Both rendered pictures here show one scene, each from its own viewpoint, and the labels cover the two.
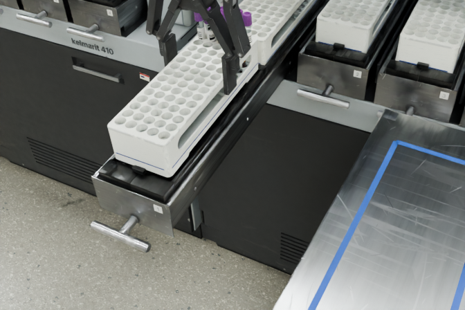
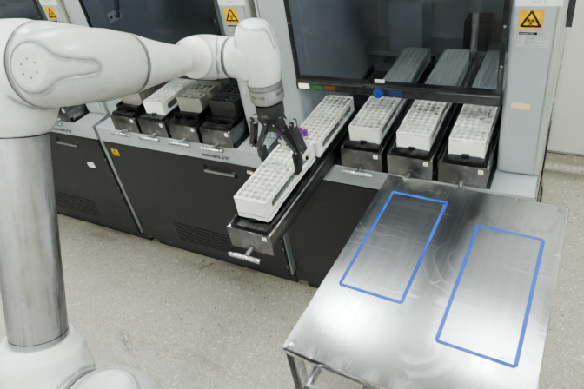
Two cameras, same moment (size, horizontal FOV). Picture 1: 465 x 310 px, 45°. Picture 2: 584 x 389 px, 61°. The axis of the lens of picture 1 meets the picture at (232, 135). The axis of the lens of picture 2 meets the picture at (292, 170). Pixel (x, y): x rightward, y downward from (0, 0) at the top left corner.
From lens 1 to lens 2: 0.52 m
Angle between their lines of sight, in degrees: 8
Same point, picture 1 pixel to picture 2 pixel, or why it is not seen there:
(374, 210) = (378, 227)
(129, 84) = (241, 178)
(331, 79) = (361, 161)
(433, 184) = (411, 212)
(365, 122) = not seen: hidden behind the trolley
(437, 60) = (419, 144)
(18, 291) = (175, 326)
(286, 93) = (336, 173)
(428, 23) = (414, 123)
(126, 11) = (235, 133)
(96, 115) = (220, 201)
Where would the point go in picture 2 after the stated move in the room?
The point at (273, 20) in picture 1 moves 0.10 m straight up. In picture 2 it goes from (322, 130) to (319, 102)
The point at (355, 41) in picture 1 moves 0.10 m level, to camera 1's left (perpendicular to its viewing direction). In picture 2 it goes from (372, 137) to (339, 142)
